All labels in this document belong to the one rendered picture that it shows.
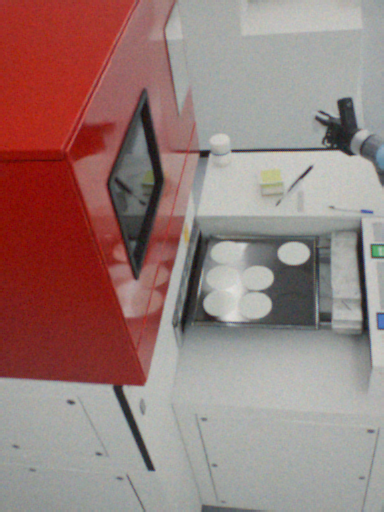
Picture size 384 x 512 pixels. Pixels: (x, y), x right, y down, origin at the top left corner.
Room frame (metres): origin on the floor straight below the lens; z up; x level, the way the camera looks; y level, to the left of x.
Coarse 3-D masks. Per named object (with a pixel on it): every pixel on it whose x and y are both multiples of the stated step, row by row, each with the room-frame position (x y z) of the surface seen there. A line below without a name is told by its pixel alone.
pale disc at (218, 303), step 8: (208, 296) 1.15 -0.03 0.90; (216, 296) 1.15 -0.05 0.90; (224, 296) 1.14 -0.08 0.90; (232, 296) 1.14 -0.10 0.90; (208, 304) 1.12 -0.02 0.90; (216, 304) 1.12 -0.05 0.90; (224, 304) 1.11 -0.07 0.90; (232, 304) 1.11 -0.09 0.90; (208, 312) 1.09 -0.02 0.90; (216, 312) 1.09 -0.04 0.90; (224, 312) 1.08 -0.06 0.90
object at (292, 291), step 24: (216, 240) 1.39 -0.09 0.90; (240, 240) 1.37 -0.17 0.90; (264, 240) 1.35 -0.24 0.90; (288, 240) 1.32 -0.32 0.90; (312, 240) 1.30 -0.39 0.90; (216, 264) 1.28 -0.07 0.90; (240, 264) 1.26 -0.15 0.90; (264, 264) 1.24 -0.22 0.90; (288, 264) 1.22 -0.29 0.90; (312, 264) 1.20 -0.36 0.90; (240, 288) 1.16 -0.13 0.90; (288, 288) 1.13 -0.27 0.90; (312, 288) 1.11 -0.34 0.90; (288, 312) 1.04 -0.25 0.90; (312, 312) 1.02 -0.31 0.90
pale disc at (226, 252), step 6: (216, 246) 1.36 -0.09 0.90; (222, 246) 1.35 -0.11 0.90; (228, 246) 1.35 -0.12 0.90; (234, 246) 1.34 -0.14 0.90; (216, 252) 1.33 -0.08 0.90; (222, 252) 1.33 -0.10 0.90; (228, 252) 1.32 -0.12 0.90; (234, 252) 1.32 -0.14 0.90; (240, 252) 1.31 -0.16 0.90; (216, 258) 1.31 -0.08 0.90; (222, 258) 1.30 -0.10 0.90; (228, 258) 1.30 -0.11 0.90; (234, 258) 1.29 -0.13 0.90
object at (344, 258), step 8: (336, 248) 1.27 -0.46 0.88; (344, 248) 1.26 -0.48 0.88; (352, 248) 1.26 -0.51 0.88; (336, 256) 1.24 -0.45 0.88; (344, 256) 1.23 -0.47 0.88; (352, 256) 1.22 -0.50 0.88; (336, 264) 1.20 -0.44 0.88; (344, 264) 1.20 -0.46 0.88; (352, 264) 1.19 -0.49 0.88; (336, 272) 1.17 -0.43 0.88; (344, 272) 1.16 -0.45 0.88; (352, 272) 1.16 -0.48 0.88; (336, 280) 1.14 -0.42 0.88; (344, 280) 1.13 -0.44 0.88; (352, 280) 1.13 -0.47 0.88; (336, 288) 1.11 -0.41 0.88; (344, 288) 1.10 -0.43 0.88; (352, 288) 1.10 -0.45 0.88; (336, 304) 1.05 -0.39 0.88; (352, 304) 1.04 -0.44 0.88; (360, 304) 1.03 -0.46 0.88; (336, 328) 0.97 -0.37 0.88; (344, 328) 0.96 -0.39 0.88; (352, 328) 0.96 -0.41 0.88; (360, 328) 0.95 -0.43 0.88
